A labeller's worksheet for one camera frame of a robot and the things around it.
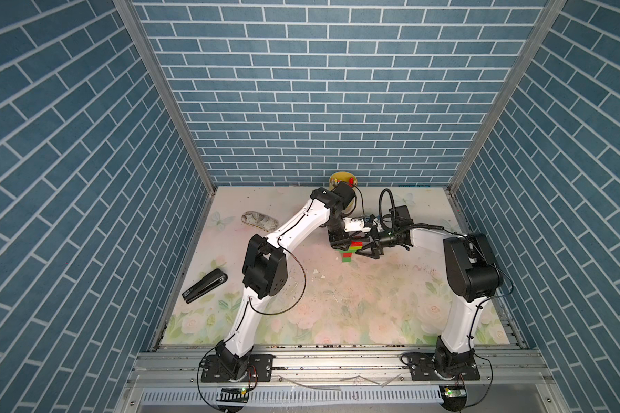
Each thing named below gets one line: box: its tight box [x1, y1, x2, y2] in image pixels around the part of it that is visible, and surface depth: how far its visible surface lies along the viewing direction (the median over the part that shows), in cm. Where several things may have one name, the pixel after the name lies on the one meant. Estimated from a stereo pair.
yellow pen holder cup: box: [328, 171, 359, 191], surface depth 108 cm
